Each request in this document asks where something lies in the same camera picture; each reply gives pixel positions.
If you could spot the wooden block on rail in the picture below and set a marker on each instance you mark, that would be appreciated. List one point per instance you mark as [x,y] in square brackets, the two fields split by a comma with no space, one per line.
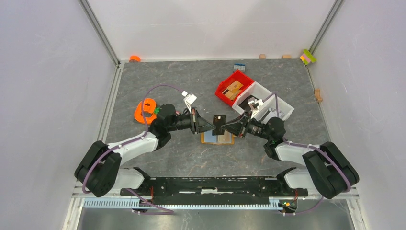
[318,96]

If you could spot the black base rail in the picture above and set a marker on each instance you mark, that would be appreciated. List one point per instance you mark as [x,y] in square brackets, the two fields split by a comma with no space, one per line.
[251,190]

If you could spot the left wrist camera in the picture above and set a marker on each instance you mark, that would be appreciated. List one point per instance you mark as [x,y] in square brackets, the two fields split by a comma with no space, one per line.
[188,99]

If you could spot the blue lego brick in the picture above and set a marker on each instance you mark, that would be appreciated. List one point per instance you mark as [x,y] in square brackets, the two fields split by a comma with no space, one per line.
[240,67]

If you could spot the cards in white bin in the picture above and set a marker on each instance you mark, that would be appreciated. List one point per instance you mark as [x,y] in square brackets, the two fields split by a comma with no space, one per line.
[272,113]

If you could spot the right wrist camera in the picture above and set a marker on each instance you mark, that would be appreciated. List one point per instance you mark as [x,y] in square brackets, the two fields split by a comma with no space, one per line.
[255,106]

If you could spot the red plastic bin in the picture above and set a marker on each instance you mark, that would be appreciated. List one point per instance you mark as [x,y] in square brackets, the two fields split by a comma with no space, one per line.
[236,75]

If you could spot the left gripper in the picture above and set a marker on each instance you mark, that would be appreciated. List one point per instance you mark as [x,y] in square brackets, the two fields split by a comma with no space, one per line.
[202,124]

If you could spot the white bin far right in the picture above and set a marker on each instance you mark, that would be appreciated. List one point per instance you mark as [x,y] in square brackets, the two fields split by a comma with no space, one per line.
[278,104]

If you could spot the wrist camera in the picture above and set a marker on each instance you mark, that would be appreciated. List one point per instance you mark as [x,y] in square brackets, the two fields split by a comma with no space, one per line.
[188,99]
[255,106]

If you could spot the white bin near red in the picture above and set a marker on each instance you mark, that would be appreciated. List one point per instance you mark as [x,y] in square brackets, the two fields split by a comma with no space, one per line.
[256,90]

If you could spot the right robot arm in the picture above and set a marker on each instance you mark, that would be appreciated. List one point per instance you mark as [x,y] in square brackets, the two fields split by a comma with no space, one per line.
[327,170]

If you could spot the black wallet in bin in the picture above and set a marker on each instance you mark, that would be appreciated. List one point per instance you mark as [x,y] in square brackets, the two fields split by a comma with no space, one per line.
[244,104]

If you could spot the grey credit card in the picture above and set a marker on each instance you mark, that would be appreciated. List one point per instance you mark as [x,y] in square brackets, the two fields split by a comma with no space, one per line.
[218,121]

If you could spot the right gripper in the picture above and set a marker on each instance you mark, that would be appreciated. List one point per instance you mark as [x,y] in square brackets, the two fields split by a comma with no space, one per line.
[238,127]

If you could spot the orange card holder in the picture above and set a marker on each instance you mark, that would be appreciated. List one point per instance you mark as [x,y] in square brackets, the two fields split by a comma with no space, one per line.
[225,139]

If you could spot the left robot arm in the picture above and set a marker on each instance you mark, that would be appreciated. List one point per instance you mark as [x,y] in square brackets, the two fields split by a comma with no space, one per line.
[100,169]

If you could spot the colourful block stack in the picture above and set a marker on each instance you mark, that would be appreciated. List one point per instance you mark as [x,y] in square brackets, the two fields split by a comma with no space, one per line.
[307,58]

